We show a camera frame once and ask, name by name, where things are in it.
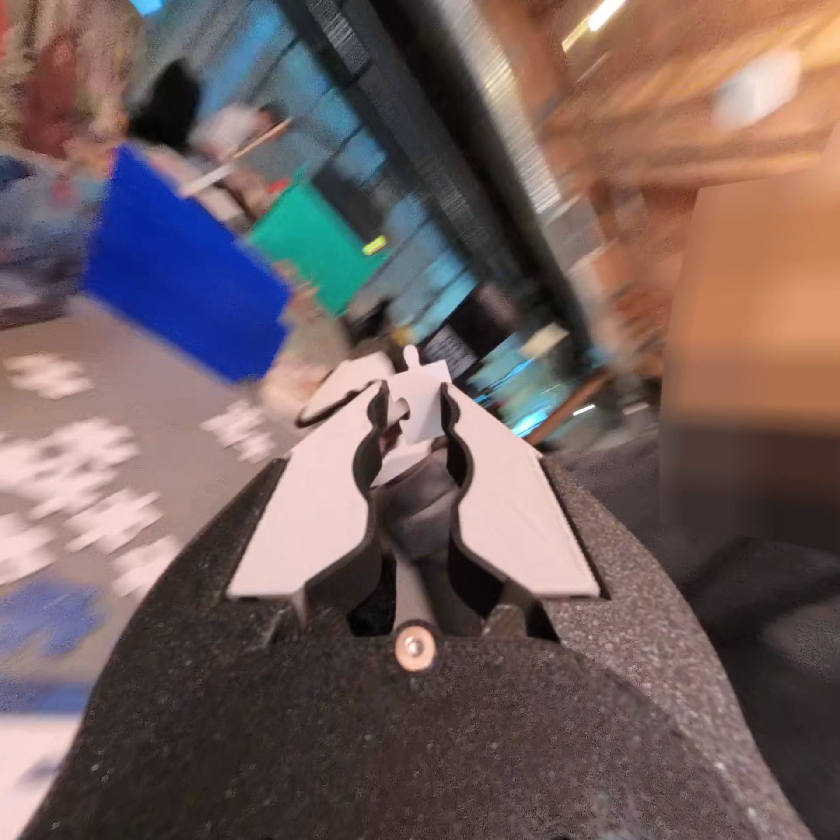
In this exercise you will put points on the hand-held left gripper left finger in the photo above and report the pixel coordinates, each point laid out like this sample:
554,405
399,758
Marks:
302,525

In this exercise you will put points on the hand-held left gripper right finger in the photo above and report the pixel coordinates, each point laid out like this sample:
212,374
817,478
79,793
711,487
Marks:
525,525

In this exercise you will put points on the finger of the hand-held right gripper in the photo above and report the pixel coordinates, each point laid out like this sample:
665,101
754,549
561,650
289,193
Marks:
400,469
348,380

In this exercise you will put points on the pile of puzzle pieces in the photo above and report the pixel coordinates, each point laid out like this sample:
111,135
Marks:
98,472

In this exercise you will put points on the blue space puzzle frame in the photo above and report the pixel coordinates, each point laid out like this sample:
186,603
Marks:
33,754

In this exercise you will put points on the blue plastic bin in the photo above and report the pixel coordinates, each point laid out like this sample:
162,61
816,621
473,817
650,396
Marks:
184,262

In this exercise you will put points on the person's dark grey sweater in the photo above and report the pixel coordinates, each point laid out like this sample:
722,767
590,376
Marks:
754,623

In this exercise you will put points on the blue starry puzzle piece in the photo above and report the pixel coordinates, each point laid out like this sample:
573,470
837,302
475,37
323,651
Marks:
52,617

